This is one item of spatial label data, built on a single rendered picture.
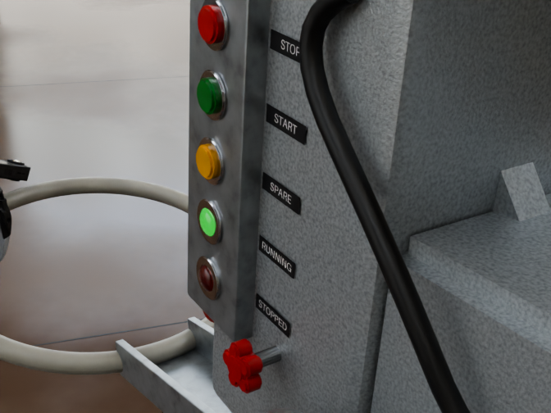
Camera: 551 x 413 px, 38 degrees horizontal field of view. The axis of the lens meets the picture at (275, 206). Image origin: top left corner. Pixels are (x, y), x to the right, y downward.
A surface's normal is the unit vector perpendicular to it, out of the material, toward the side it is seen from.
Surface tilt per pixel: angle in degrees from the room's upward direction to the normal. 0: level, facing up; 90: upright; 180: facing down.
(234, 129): 90
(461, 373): 90
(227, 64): 90
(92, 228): 0
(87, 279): 0
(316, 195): 90
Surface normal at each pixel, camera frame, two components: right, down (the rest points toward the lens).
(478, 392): -0.84, 0.21
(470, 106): 0.55, 0.41
